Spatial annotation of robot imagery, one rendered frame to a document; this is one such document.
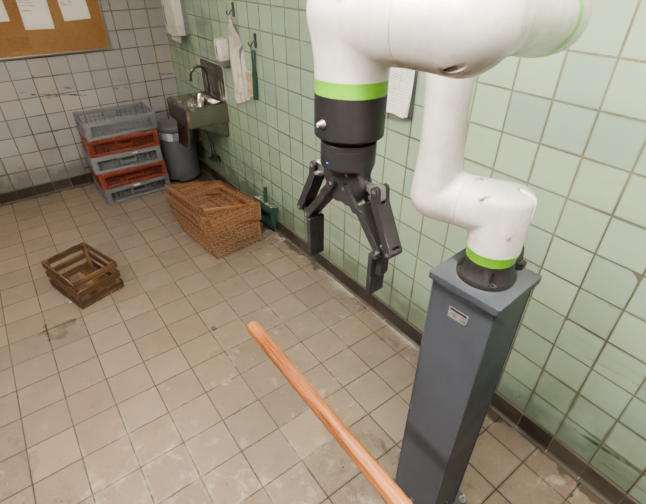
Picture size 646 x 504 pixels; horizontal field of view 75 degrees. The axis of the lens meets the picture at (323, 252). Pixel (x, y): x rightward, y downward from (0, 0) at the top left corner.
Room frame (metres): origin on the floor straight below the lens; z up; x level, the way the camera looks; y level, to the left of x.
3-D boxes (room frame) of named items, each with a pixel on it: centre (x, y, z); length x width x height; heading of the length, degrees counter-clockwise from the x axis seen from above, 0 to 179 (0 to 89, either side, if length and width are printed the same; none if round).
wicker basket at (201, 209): (2.89, 0.84, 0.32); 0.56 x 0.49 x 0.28; 44
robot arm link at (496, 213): (0.88, -0.41, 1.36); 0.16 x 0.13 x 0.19; 55
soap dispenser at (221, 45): (3.46, 0.75, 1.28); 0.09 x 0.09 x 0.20; 36
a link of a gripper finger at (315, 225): (0.59, 0.01, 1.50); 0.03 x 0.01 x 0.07; 131
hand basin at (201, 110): (3.67, 1.07, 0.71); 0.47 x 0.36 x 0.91; 36
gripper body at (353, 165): (0.55, -0.03, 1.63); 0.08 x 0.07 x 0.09; 41
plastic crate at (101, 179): (3.76, 1.85, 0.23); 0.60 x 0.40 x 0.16; 126
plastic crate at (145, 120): (3.76, 1.84, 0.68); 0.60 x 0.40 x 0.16; 126
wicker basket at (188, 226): (2.90, 0.85, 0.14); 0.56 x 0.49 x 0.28; 42
